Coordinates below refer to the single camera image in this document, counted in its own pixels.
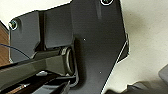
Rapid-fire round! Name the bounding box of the black cable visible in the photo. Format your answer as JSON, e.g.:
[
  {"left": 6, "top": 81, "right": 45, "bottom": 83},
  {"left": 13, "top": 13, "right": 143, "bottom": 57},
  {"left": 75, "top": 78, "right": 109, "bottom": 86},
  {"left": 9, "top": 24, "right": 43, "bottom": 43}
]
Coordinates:
[{"left": 0, "top": 43, "right": 32, "bottom": 61}]

